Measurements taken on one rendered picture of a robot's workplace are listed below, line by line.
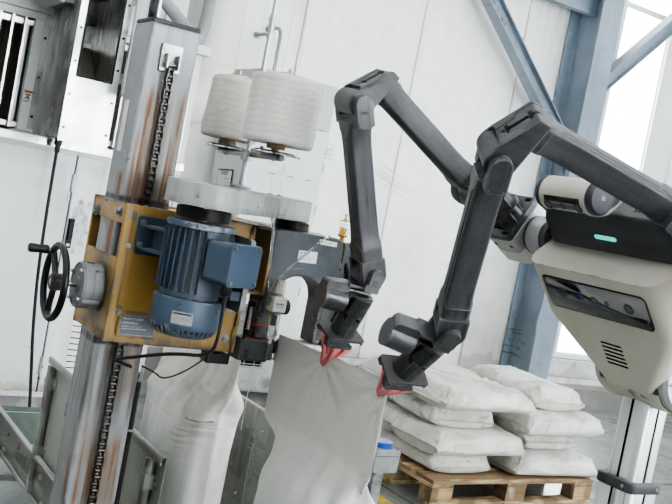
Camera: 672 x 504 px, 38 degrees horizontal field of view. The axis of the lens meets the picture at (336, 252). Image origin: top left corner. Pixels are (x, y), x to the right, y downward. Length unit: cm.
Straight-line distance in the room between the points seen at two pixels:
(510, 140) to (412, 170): 589
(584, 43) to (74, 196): 484
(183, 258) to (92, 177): 298
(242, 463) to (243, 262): 129
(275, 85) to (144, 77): 31
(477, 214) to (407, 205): 580
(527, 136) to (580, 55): 681
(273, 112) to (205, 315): 46
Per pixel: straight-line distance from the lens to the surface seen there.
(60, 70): 463
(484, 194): 166
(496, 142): 163
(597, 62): 818
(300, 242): 237
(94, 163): 501
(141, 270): 222
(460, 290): 179
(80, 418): 232
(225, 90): 237
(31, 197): 494
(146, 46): 226
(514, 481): 542
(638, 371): 217
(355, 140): 204
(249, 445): 317
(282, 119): 211
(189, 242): 206
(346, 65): 713
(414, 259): 759
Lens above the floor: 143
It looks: 3 degrees down
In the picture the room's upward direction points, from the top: 11 degrees clockwise
